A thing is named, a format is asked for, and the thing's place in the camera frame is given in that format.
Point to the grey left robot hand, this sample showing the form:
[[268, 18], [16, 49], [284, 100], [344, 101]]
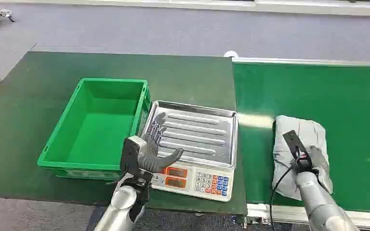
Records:
[[148, 157]]

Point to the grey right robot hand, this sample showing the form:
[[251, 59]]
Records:
[[318, 159]]

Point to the grey parcel bag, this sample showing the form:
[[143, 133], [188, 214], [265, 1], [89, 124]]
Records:
[[287, 153]]

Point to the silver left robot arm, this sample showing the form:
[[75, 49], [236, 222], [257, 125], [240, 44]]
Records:
[[121, 204]]

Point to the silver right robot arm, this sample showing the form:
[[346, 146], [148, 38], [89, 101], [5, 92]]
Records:
[[319, 204]]

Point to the green conveyor belt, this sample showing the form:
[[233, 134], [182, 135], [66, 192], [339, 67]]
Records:
[[331, 111]]

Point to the electronic scale with steel pan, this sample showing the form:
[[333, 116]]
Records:
[[201, 137]]

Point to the green plastic crate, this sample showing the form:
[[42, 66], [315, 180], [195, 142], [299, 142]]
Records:
[[99, 127]]

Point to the white round conveyor end cap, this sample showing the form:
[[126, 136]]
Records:
[[231, 54]]

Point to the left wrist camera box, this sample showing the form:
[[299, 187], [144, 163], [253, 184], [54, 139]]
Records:
[[130, 153]]

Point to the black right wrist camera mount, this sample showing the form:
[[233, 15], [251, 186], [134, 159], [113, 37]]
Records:
[[292, 138]]

